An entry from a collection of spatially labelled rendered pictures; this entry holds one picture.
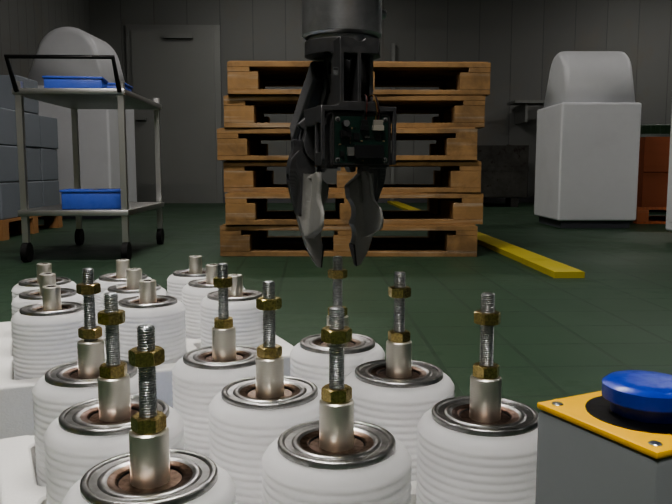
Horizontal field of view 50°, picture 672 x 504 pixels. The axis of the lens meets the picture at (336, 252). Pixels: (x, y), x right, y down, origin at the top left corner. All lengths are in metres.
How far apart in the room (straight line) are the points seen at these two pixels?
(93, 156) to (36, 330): 5.51
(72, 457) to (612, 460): 0.34
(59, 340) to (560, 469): 0.69
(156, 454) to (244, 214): 3.12
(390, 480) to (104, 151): 6.01
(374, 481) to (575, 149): 5.03
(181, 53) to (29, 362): 8.44
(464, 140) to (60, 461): 3.15
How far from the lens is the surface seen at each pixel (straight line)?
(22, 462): 0.69
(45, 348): 0.93
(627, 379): 0.36
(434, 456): 0.51
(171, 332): 0.95
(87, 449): 0.51
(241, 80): 3.53
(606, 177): 5.48
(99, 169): 6.40
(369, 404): 0.59
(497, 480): 0.50
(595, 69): 5.57
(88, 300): 0.64
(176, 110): 9.22
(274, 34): 9.25
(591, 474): 0.35
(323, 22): 0.67
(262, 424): 0.54
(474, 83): 3.60
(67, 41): 6.61
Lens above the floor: 0.43
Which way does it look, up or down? 7 degrees down
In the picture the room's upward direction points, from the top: straight up
